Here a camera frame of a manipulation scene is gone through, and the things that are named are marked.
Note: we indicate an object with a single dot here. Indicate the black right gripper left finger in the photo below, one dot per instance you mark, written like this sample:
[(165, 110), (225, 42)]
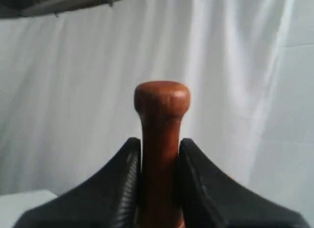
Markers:
[(108, 199)]

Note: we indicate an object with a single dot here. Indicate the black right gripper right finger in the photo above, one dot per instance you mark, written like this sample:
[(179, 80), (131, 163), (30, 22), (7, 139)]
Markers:
[(211, 199)]

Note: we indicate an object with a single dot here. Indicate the brown wooden pestle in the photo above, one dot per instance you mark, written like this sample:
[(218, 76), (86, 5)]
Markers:
[(160, 106)]

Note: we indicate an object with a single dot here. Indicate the grey backdrop curtain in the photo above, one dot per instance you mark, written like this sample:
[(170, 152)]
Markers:
[(67, 82)]

